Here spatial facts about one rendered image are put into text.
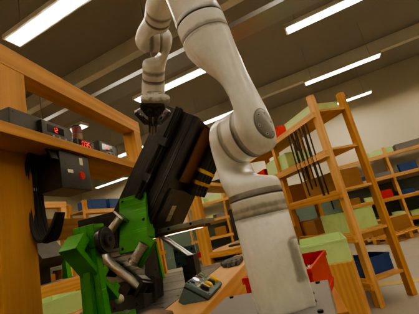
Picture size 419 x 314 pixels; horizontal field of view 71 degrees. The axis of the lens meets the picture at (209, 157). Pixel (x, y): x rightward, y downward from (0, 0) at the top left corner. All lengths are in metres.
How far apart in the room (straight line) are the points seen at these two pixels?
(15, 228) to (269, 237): 0.91
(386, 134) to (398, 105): 0.91
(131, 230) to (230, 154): 0.69
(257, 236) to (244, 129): 0.17
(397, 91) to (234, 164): 10.03
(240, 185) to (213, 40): 0.25
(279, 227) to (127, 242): 0.74
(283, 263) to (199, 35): 0.39
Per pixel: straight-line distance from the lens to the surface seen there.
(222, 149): 0.50
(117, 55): 5.79
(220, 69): 0.51
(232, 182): 0.48
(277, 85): 8.52
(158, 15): 0.82
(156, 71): 0.94
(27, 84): 1.52
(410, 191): 9.44
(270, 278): 0.47
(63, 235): 1.47
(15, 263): 1.17
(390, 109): 10.29
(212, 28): 0.54
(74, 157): 1.31
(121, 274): 1.07
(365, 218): 3.70
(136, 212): 1.13
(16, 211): 1.20
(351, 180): 3.70
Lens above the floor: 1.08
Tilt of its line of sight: 14 degrees up
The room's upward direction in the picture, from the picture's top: 13 degrees counter-clockwise
